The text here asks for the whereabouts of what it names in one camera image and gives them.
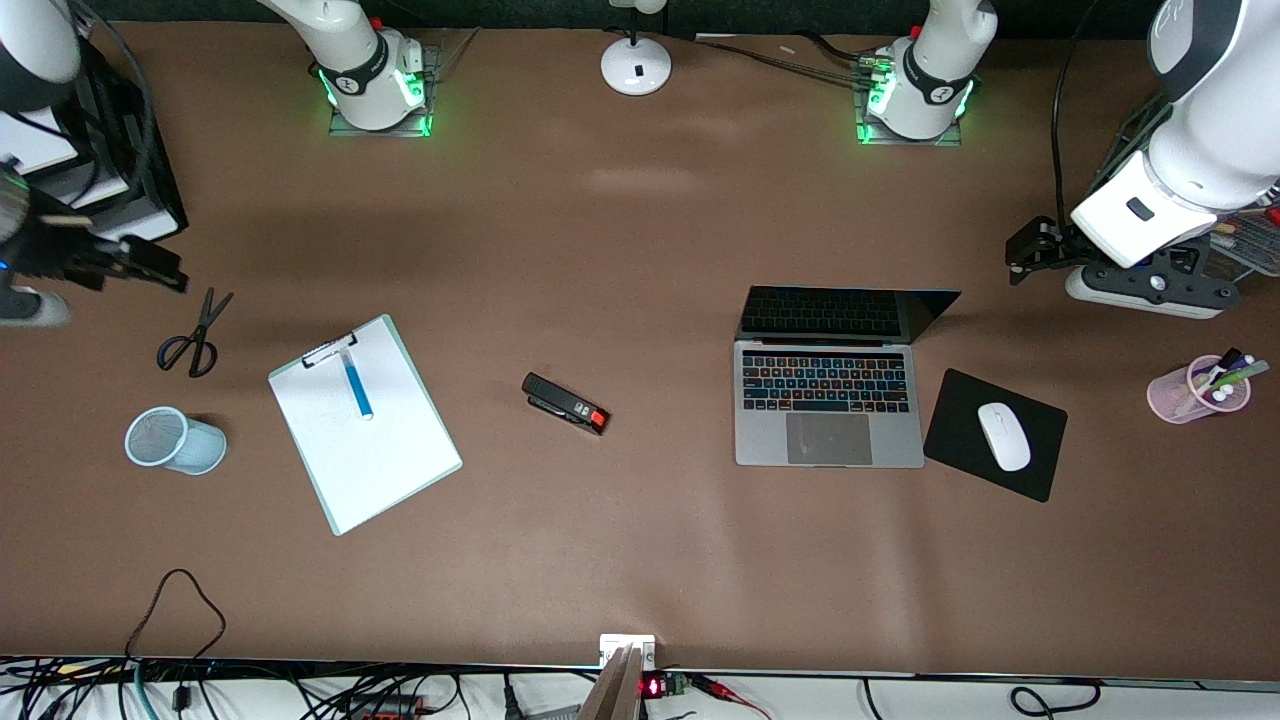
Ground black cables between bases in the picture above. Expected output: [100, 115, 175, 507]
[695, 33, 883, 87]

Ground silver laptop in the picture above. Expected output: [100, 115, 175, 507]
[733, 285, 963, 469]

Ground white computer mouse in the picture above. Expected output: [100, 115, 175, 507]
[976, 402, 1033, 473]

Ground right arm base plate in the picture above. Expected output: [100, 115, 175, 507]
[328, 40, 441, 138]

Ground black cable bundle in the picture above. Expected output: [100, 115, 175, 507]
[0, 655, 471, 720]

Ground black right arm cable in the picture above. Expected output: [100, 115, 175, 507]
[70, 0, 158, 201]

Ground black stapler with red tip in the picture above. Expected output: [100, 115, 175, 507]
[521, 372, 611, 437]

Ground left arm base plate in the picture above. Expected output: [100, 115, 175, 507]
[855, 60, 966, 148]

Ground black mouse pad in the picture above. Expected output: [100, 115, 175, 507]
[922, 368, 1069, 504]

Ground clipboard with white paper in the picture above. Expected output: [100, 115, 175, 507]
[267, 313, 464, 538]

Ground wire mesh desk organizer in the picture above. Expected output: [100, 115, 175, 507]
[1090, 95, 1280, 279]

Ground green marker in pink cup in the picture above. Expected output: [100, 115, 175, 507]
[1195, 360, 1271, 394]

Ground white lamp base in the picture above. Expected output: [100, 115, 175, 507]
[600, 0, 673, 98]

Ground black coiled cable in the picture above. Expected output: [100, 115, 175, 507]
[1008, 680, 1103, 720]

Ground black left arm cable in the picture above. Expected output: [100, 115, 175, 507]
[1050, 0, 1101, 229]

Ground pink translucent pen cup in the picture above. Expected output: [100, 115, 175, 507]
[1146, 355, 1253, 425]

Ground white paper sheet in tray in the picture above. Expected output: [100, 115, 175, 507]
[0, 108, 79, 177]

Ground black scissors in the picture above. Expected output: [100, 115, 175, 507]
[156, 287, 235, 379]

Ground blue marker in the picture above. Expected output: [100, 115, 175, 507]
[340, 345, 375, 421]

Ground blue mesh pen cup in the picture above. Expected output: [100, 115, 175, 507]
[124, 405, 229, 476]

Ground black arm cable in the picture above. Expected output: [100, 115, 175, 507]
[1050, 0, 1101, 229]
[70, 0, 158, 201]

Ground black stacked paper tray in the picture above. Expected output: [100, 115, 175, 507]
[0, 40, 189, 243]

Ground white camera stand bracket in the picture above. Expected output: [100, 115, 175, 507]
[578, 633, 658, 720]

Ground black looped cable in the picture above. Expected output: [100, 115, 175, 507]
[125, 568, 227, 713]

